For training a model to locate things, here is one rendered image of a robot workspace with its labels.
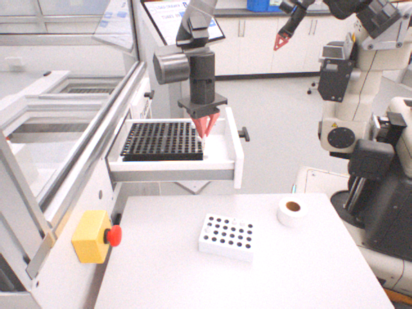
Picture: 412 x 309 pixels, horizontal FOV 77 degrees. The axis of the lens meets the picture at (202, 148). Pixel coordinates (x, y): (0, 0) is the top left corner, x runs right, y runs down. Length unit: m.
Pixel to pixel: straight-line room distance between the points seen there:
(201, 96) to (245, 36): 3.32
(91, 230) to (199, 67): 0.37
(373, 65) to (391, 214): 0.58
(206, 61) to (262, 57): 3.47
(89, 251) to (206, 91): 0.39
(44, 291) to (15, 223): 0.13
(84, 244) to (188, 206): 0.31
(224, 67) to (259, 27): 0.69
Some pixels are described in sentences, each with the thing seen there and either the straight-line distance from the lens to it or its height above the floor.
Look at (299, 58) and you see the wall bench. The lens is 4.24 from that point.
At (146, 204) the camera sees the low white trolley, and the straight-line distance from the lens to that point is 0.76.
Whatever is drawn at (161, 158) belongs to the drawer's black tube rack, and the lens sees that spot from 0.73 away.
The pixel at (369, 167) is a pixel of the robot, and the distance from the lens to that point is 1.21.
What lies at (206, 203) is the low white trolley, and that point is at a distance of 0.74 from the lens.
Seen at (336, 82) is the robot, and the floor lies 0.96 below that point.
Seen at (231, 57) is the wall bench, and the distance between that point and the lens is 3.88.
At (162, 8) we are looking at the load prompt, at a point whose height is 1.15.
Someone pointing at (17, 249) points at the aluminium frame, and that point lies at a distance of 0.41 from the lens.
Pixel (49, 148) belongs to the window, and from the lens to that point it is 0.49.
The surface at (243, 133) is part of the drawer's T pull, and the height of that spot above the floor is 0.91.
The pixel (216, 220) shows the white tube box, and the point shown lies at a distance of 0.66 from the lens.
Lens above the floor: 1.29
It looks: 33 degrees down
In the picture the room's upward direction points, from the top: straight up
